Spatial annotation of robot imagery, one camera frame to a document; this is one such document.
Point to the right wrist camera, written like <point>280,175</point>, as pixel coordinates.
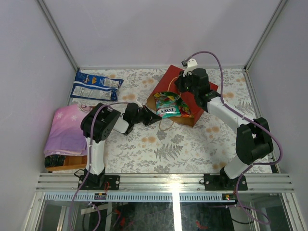
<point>191,64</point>

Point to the green Fox's candy bag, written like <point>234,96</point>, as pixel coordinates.
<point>166,104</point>

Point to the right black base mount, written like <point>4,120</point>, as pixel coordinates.
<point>222,183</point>

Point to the pink folded cloth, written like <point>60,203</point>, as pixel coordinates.
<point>66,136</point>

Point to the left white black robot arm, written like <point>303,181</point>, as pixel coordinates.
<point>97,126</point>

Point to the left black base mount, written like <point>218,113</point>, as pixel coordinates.
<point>101,182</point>

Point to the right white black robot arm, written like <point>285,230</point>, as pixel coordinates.
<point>253,141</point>

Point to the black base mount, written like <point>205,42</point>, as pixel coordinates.
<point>222,183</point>
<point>101,182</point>

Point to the white slotted cable duct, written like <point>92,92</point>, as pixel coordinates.
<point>139,197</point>

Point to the aluminium front rail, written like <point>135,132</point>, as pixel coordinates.
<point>256,183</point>

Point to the orange candy bag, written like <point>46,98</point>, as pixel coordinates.
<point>184,109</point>

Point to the blue chips bag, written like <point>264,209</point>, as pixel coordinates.
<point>87,86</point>

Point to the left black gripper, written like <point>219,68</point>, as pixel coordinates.
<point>146,116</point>

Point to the wooden organizer tray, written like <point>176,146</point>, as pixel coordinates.
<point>70,163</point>

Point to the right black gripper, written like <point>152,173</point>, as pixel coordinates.
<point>179,83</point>

